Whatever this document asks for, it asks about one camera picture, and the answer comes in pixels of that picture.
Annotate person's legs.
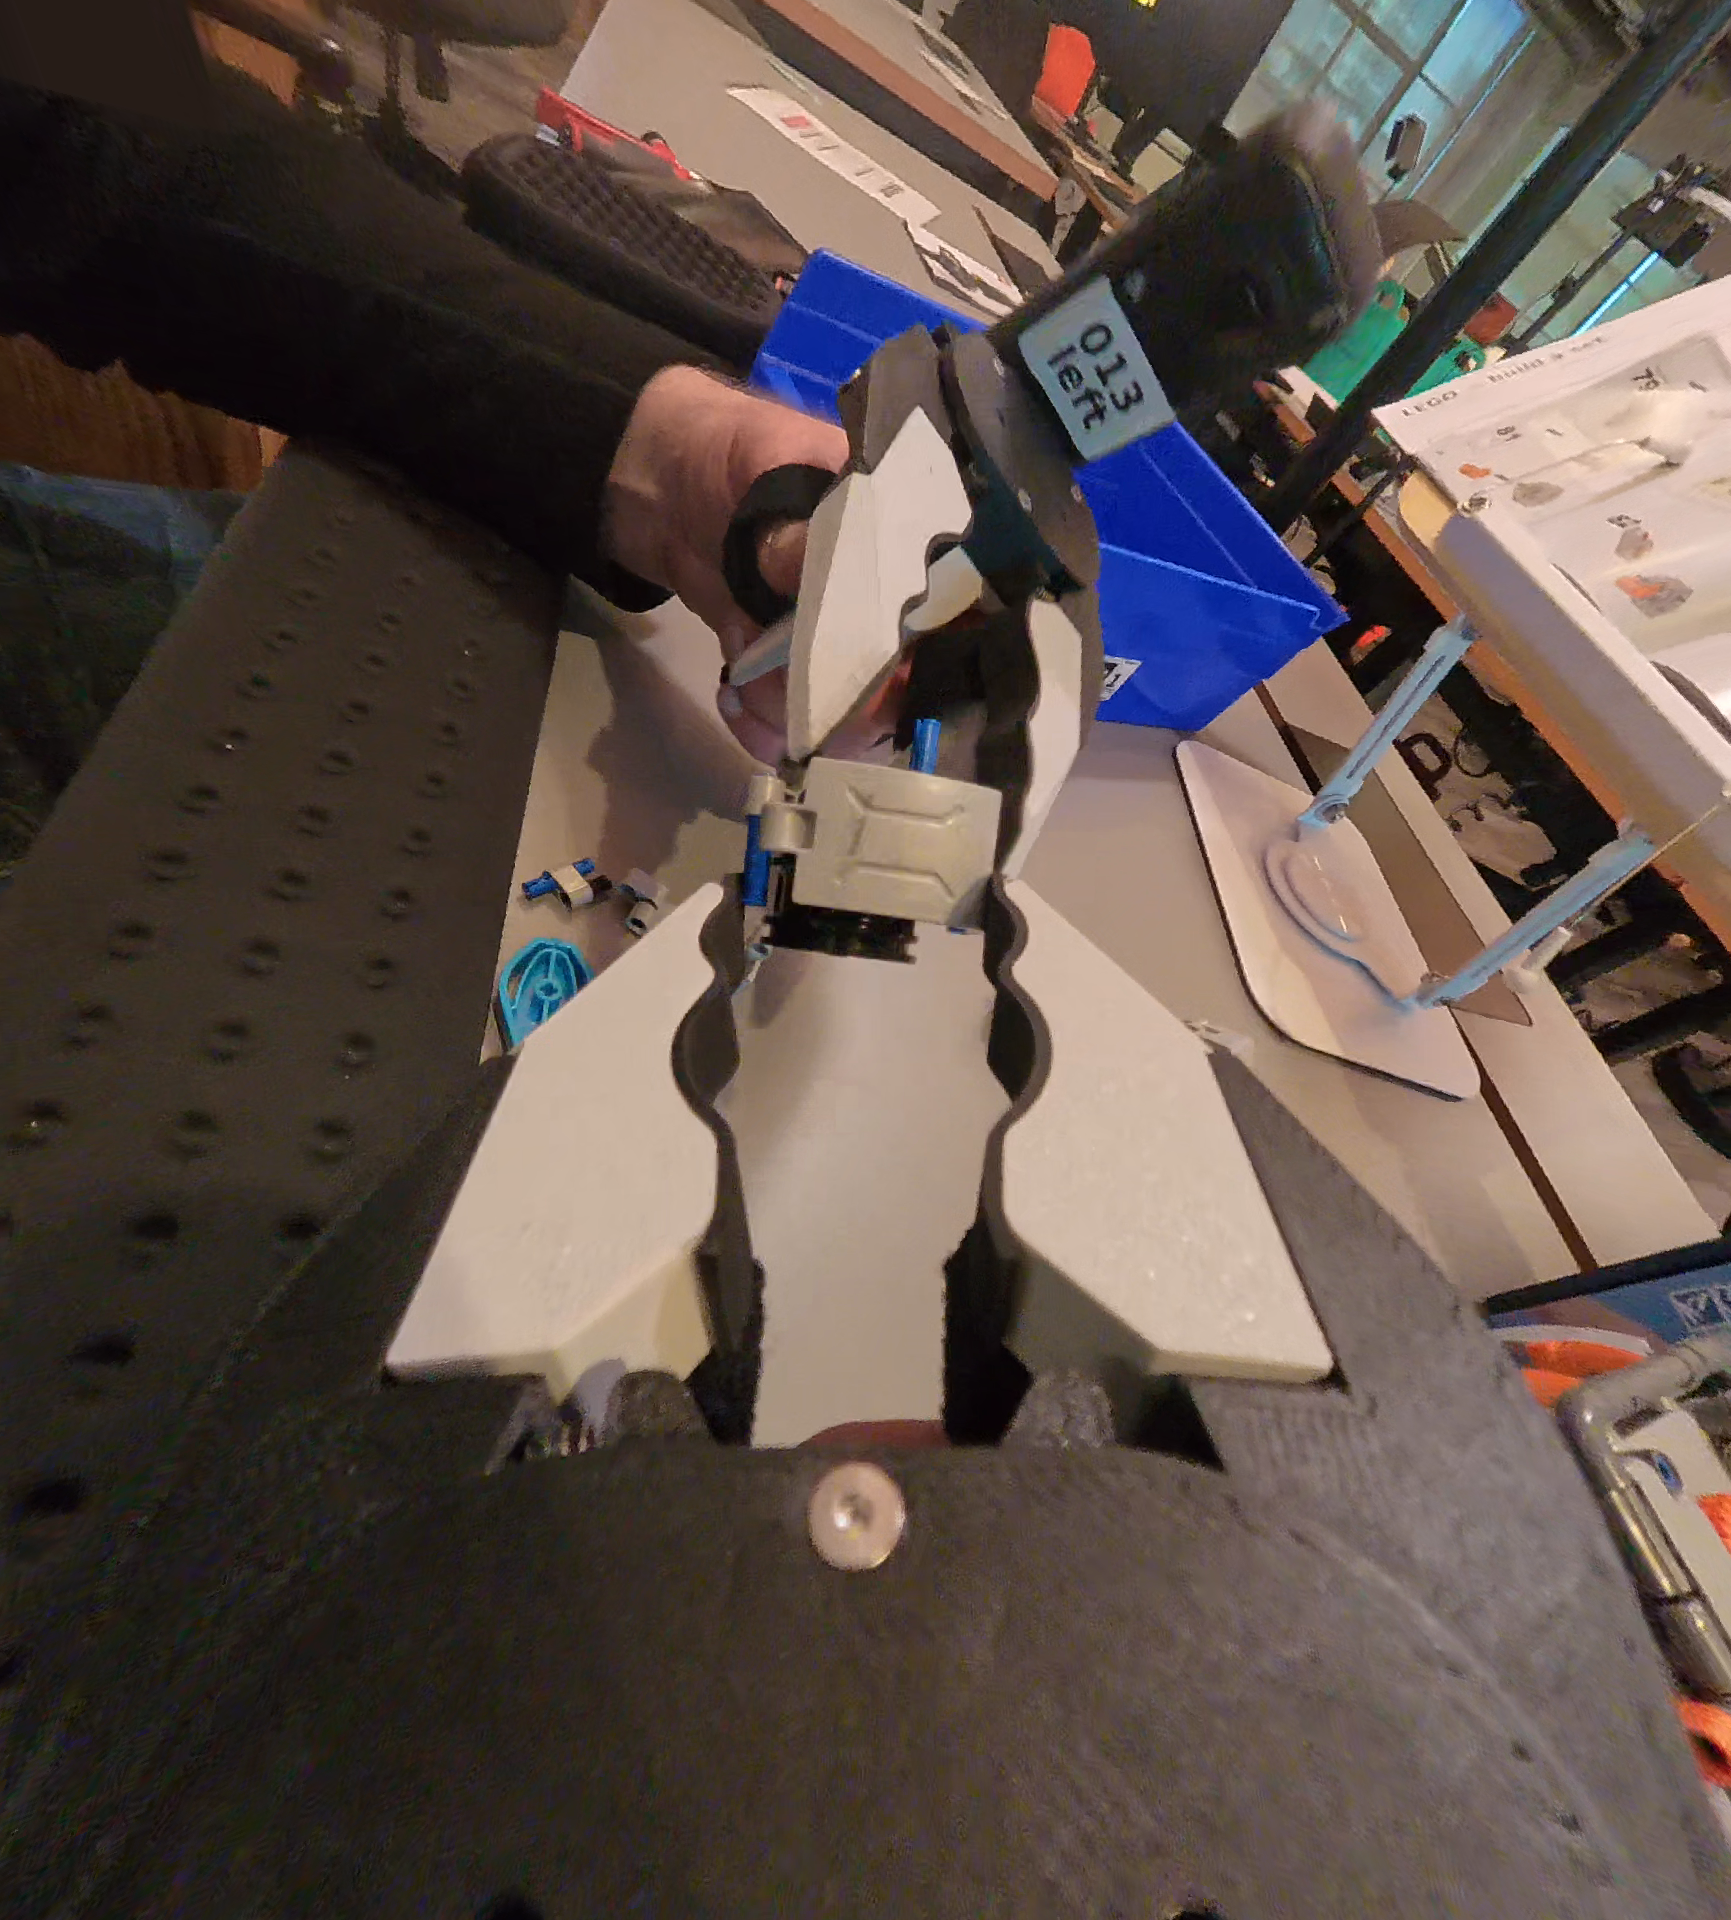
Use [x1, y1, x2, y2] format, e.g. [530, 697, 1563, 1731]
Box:
[0, 466, 238, 1023]

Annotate black keyboard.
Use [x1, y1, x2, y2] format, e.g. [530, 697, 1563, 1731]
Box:
[462, 126, 808, 363]

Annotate person's left forearm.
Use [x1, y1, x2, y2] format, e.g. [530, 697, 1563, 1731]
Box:
[0, 60, 718, 588]

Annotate white desk stand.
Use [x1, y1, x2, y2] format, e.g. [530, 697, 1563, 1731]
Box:
[1175, 616, 1731, 1106]

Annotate blue plastic separator tool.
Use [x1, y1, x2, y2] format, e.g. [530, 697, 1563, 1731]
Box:
[494, 936, 604, 1053]

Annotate white instruction sheet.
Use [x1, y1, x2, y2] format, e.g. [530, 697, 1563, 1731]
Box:
[1375, 240, 1731, 872]

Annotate small grey blue pin connector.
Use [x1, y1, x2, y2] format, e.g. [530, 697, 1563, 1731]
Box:
[522, 857, 672, 932]

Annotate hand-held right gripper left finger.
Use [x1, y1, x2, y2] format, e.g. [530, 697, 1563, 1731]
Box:
[386, 880, 754, 1388]

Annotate person's left hand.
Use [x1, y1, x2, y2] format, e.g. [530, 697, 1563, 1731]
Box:
[602, 360, 868, 759]

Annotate blue robot kit box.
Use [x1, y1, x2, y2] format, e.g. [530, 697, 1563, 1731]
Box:
[1481, 1187, 1731, 1412]

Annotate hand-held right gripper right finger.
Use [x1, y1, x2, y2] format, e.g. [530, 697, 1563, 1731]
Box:
[955, 876, 1337, 1392]

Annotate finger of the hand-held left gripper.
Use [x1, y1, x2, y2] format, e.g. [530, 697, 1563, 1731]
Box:
[979, 580, 1109, 888]
[792, 407, 987, 775]

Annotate blue plastic storage bin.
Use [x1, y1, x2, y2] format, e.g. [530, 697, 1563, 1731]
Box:
[752, 247, 1347, 739]

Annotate black dimpled mat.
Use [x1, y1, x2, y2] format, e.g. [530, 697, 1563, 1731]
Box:
[0, 450, 568, 1920]

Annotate black wheel hub assembly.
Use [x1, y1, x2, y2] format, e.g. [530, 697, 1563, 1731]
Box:
[740, 751, 1001, 968]

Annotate black metal pole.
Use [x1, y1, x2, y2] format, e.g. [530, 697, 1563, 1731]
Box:
[1271, 0, 1731, 537]

